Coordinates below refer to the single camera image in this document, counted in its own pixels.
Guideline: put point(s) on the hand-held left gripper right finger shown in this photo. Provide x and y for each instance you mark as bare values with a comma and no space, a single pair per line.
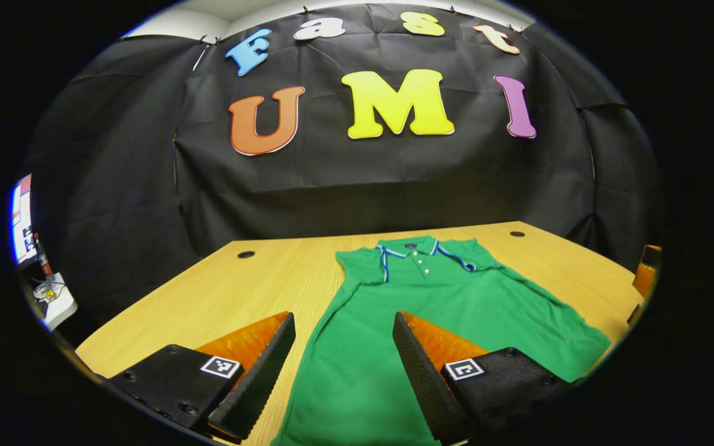
422,384

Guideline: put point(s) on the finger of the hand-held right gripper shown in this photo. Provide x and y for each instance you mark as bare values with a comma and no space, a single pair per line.
647,275

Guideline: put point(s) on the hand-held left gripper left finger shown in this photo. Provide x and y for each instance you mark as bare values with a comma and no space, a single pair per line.
264,384

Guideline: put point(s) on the green T-shirt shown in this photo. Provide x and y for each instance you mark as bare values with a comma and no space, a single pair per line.
357,371

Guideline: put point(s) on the black backdrop cloth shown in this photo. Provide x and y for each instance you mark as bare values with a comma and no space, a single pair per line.
363,179

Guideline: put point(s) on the white side table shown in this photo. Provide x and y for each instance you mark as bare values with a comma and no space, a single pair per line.
62,306

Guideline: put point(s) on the small yellow object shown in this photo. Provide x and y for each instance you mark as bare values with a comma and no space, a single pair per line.
51,294

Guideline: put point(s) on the small red bottle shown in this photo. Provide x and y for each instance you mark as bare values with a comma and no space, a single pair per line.
43,260

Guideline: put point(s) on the computer monitor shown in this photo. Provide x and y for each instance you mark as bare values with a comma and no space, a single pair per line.
22,217

